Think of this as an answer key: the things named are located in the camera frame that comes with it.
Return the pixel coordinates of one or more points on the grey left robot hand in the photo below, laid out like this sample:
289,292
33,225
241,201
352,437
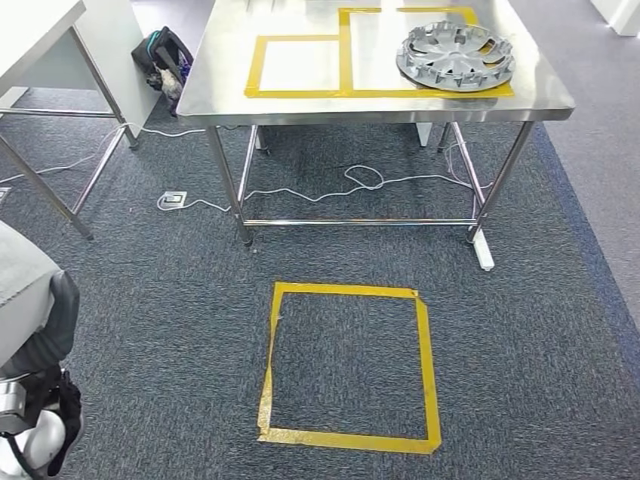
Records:
65,311

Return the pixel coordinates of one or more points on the white plastic car part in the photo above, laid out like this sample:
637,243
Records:
23,291

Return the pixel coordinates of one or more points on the stainless steel workbench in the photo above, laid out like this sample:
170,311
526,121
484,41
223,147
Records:
225,66

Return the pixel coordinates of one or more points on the floor power socket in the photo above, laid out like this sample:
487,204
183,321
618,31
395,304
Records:
173,199

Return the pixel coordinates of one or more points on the white desk with metal legs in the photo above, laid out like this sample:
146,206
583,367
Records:
115,53

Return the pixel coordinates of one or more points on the black backpack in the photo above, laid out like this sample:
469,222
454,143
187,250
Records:
160,56

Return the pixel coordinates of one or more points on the yellow tape square outline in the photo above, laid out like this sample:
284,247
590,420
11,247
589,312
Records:
427,371

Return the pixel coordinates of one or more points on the white power strip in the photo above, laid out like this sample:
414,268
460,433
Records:
484,252

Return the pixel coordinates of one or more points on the grey plastic wheel hubcap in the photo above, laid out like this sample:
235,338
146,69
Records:
450,66

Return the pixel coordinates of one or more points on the white partition base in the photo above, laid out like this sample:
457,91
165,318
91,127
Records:
620,16

